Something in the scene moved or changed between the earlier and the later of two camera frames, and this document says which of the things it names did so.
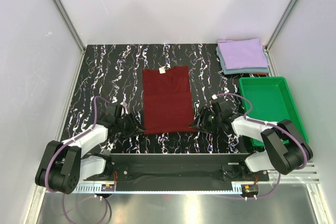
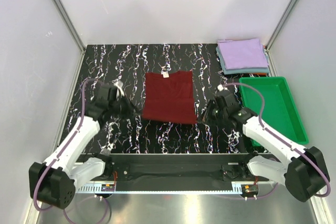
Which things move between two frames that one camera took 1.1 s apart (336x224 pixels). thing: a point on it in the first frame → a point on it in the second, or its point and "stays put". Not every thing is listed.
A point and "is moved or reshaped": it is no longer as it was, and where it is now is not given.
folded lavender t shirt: (242, 53) stays put
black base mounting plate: (170, 172) stays put
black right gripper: (203, 113) → (211, 104)
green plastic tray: (272, 102) stays put
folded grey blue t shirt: (242, 71) stays put
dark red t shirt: (167, 100) is moved or reshaped
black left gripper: (134, 130) → (130, 110)
